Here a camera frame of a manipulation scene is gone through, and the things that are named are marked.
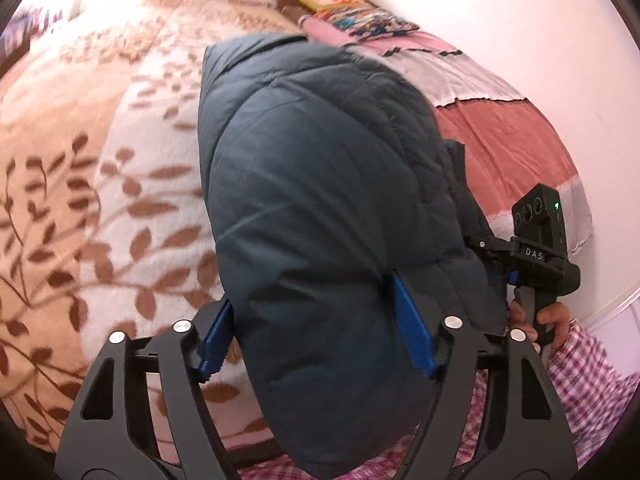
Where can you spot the person's right hand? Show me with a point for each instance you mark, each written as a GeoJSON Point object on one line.
{"type": "Point", "coordinates": [550, 317]}

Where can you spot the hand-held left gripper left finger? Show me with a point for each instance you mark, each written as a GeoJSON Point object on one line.
{"type": "Point", "coordinates": [215, 342]}

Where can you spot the yellow picture book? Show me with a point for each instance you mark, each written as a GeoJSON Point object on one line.
{"type": "Point", "coordinates": [332, 1]}

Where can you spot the beige leaf-print blanket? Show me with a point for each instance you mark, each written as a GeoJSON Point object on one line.
{"type": "Point", "coordinates": [100, 185]}

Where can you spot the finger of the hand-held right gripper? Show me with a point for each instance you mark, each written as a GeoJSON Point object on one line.
{"type": "Point", "coordinates": [492, 250]}

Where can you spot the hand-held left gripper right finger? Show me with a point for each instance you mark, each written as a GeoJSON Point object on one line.
{"type": "Point", "coordinates": [412, 325]}

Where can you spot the colourful cartoon-print pillow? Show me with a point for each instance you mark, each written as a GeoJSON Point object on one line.
{"type": "Point", "coordinates": [375, 22]}

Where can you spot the pink checked table cloth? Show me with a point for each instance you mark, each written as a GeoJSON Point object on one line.
{"type": "Point", "coordinates": [27, 25]}

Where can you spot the dark wooden bed frame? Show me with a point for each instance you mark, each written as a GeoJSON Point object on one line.
{"type": "Point", "coordinates": [257, 452]}

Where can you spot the dark blue puffer jacket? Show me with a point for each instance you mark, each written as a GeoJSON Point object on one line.
{"type": "Point", "coordinates": [310, 185]}

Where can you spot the person's pink checked clothing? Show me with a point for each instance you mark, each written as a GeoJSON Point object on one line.
{"type": "Point", "coordinates": [470, 410]}

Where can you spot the pink striped quilt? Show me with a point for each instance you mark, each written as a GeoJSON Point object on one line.
{"type": "Point", "coordinates": [500, 135]}

